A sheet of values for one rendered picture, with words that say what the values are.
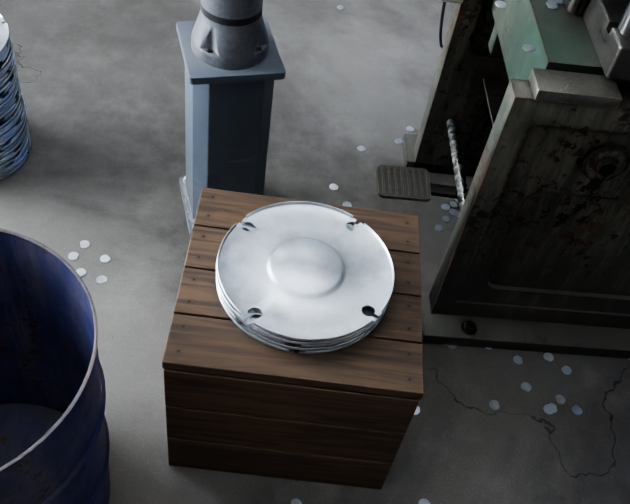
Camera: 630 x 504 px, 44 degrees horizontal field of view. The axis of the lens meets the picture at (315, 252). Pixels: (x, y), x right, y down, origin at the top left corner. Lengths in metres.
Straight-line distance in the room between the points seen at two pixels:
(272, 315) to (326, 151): 0.92
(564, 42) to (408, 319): 0.54
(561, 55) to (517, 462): 0.77
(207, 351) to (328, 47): 1.40
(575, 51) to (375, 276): 0.51
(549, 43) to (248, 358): 0.73
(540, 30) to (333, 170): 0.76
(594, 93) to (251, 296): 0.64
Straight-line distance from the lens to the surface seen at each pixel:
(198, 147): 1.67
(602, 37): 1.43
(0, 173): 1.98
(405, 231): 1.42
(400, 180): 1.79
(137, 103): 2.17
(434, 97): 1.92
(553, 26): 1.48
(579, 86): 1.36
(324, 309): 1.23
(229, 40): 1.52
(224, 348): 1.22
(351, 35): 2.50
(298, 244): 1.30
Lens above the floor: 1.37
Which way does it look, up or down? 49 degrees down
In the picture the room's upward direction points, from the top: 10 degrees clockwise
